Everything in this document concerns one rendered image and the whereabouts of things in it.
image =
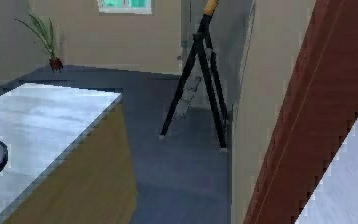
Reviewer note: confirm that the window with white frame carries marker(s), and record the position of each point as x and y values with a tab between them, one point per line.
125	4

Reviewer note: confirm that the grey room door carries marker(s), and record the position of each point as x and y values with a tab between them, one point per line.
186	33

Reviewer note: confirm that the green house plant red pot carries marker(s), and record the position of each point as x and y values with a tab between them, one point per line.
46	36

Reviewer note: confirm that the black tripod floor lamp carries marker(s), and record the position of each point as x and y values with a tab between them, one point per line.
203	63

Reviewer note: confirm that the red-brown wooden door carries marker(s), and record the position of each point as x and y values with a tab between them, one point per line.
307	116

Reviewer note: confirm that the wooden counter with marble top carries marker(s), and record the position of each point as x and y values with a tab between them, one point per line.
53	133

